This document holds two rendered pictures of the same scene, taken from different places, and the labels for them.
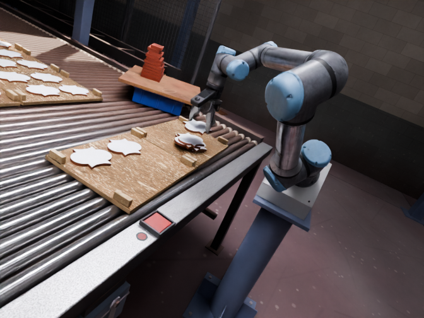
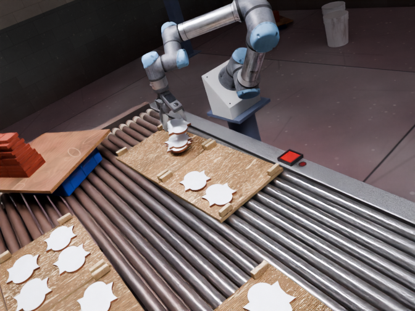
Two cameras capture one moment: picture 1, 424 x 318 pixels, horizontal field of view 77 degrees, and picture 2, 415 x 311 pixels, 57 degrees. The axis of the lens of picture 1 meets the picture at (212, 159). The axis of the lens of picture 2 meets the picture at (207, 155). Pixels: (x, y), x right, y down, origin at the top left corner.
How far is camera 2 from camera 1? 129 cm
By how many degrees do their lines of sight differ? 41
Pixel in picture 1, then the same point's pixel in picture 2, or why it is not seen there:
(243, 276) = not seen: hidden behind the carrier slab
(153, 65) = (26, 155)
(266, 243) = (257, 137)
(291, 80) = (269, 26)
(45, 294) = (354, 189)
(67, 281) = (343, 184)
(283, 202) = (246, 104)
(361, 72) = not seen: outside the picture
